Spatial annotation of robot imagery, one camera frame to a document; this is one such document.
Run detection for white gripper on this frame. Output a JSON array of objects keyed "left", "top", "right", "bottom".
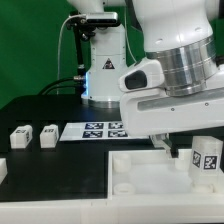
[{"left": 119, "top": 64, "right": 224, "bottom": 159}]

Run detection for white square table top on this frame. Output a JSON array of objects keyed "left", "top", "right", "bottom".
[{"left": 108, "top": 149, "right": 224, "bottom": 198}]

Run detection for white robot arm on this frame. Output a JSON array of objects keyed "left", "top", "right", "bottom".
[{"left": 67, "top": 0, "right": 224, "bottom": 150}]

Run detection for AprilTag marker sheet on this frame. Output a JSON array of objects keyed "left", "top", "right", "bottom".
[{"left": 59, "top": 120, "right": 150, "bottom": 142}]

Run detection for white left fence block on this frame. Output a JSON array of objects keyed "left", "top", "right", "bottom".
[{"left": 0, "top": 158, "right": 8, "bottom": 184}]

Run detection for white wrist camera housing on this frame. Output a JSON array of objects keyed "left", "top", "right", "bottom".
[{"left": 118, "top": 58, "right": 165, "bottom": 92}]

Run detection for white front fence rail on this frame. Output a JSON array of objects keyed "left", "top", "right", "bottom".
[{"left": 0, "top": 201, "right": 224, "bottom": 224}]

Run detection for black base cables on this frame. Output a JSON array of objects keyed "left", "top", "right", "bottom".
[{"left": 37, "top": 77, "right": 86, "bottom": 96}]

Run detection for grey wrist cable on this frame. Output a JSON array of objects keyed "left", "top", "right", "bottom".
[{"left": 123, "top": 6, "right": 138, "bottom": 64}]

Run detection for grey camera on stand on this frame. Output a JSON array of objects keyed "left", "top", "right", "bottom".
[{"left": 86, "top": 12, "right": 120, "bottom": 27}]

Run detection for black camera stand pole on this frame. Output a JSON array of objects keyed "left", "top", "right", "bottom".
[{"left": 66, "top": 13, "right": 95, "bottom": 85}]

